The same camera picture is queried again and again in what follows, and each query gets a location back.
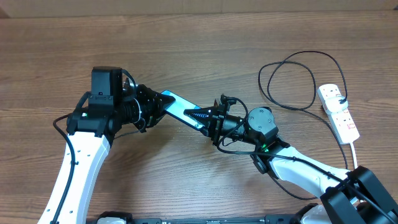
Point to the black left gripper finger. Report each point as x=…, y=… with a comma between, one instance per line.
x=160, y=101
x=154, y=119

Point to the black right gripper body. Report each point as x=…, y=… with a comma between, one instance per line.
x=224, y=124

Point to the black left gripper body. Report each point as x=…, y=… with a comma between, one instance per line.
x=137, y=109

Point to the blue smartphone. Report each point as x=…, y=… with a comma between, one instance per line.
x=177, y=108

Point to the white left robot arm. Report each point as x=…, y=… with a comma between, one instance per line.
x=91, y=130

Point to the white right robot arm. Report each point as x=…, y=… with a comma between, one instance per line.
x=355, y=196

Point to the white charger adapter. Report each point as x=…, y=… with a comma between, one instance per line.
x=335, y=104

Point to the white power strip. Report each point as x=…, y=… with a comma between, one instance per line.
x=341, y=122

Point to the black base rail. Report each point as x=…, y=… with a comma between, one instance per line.
x=120, y=217

